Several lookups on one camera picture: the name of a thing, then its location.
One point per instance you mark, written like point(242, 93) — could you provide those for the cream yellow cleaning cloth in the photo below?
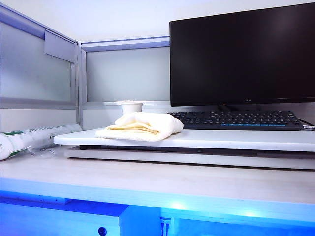
point(147, 127)

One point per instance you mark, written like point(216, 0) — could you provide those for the white paper cup blue print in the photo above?
point(131, 108)

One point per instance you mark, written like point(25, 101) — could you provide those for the crumpled tissue in cup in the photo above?
point(131, 101)

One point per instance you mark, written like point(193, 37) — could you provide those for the white desk riser platform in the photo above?
point(221, 145)

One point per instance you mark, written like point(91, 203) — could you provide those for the black computer keyboard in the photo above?
point(233, 120)

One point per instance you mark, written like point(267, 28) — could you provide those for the black computer monitor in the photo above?
point(241, 61)

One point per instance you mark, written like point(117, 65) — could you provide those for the clear plastic wrapper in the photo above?
point(44, 152)

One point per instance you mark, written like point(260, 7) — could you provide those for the grey hanging partition panel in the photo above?
point(59, 45)

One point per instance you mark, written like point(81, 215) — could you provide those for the round black under-desk knob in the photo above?
point(102, 230)

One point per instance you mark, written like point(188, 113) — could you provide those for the white green wet wipes pack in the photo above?
point(29, 140)

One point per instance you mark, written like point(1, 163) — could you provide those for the grey aluminium partition frame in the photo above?
point(81, 86)

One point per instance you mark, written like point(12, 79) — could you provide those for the white under-desk bracket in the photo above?
point(139, 220)

